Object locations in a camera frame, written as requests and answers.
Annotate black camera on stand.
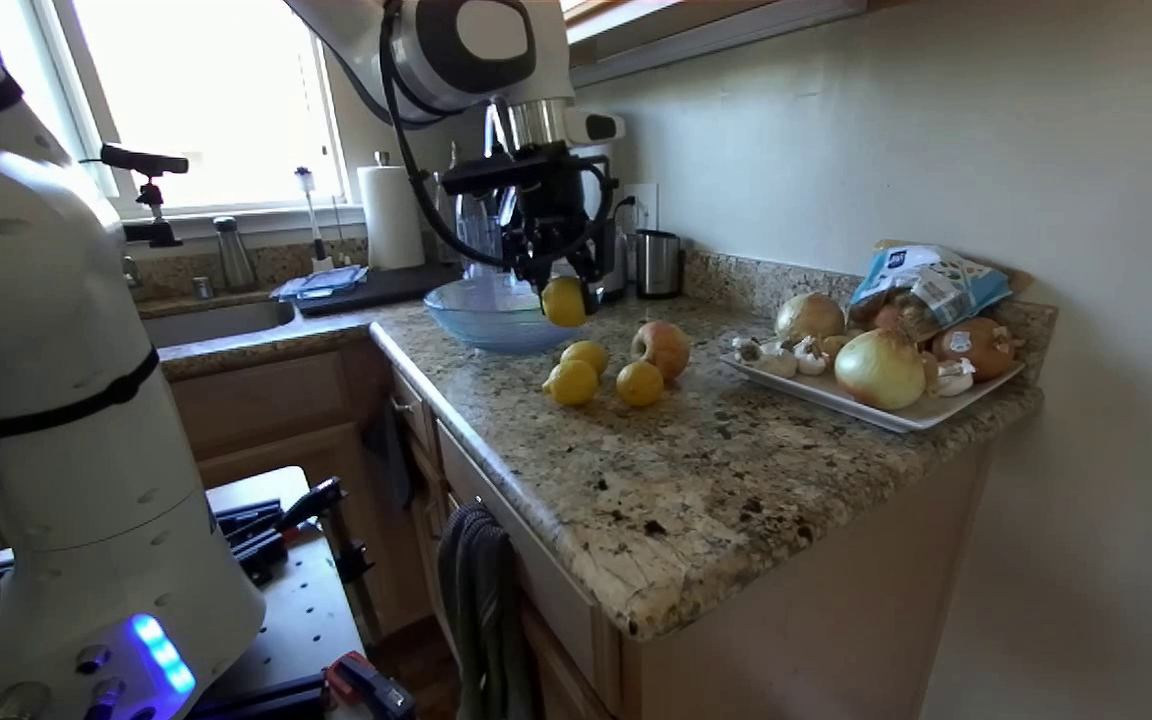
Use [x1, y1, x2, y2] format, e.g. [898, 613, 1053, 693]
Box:
[98, 140, 194, 252]

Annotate large pale onion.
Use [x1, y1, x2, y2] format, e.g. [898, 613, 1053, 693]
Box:
[834, 328, 935, 417]

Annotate white mushroom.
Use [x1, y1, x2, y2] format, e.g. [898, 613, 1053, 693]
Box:
[792, 333, 842, 378]
[934, 356, 985, 402]

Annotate white rectangular tray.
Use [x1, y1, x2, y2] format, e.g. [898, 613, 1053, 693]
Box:
[722, 333, 1029, 436]

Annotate bright kitchen window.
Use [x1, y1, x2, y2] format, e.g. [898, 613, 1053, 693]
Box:
[11, 0, 352, 223]

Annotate white paper towel roll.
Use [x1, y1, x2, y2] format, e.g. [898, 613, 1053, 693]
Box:
[358, 149, 429, 278]

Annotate wooden cabinet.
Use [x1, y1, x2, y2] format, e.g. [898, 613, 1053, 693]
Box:
[559, 0, 874, 91]
[167, 338, 991, 720]

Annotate wooden upper cabinet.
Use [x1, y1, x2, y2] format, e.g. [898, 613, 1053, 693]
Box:
[559, 0, 874, 91]

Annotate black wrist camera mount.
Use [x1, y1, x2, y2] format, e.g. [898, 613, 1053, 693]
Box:
[441, 156, 579, 196]

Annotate perforated black base table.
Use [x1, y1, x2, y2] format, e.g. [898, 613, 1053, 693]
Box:
[187, 461, 371, 714]

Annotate wooden lower cabinet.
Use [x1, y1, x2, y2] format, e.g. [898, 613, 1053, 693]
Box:
[167, 338, 991, 720]

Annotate white wall outlet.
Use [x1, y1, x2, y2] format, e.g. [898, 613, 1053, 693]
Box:
[619, 181, 664, 234]

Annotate clear glass bowl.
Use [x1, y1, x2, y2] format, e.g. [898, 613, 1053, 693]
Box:
[421, 265, 607, 356]

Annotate red yellow apple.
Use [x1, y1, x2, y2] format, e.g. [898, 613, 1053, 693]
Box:
[628, 317, 697, 388]

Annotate tall glass bottle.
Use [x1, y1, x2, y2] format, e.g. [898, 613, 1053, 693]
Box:
[429, 146, 473, 274]

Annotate dark hanging dish towel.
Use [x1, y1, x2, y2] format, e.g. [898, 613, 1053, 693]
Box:
[432, 495, 550, 720]

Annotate blue red clamp tool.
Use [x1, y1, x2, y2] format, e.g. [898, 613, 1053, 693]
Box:
[320, 649, 421, 720]

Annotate small pale onion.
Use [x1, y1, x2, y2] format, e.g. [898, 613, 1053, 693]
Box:
[774, 289, 851, 343]

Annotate stainless steel cup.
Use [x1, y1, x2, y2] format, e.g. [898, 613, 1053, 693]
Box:
[633, 227, 688, 303]

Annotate black clamp tools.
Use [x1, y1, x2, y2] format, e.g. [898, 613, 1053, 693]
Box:
[207, 476, 382, 594]

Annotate blue dish cloth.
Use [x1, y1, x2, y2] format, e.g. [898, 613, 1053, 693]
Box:
[269, 261, 371, 313]

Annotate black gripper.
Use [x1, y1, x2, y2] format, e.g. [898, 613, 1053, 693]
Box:
[492, 156, 618, 303]

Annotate blue plastic food package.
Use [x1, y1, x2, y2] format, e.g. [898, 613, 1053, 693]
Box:
[848, 240, 1016, 333]

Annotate kitchen sink basin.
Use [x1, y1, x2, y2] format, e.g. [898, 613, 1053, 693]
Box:
[119, 292, 302, 354]

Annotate brown onion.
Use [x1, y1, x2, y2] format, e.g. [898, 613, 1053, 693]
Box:
[868, 292, 944, 347]
[934, 317, 1024, 385]

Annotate white dish brush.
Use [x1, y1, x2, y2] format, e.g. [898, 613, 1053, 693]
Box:
[293, 165, 339, 274]

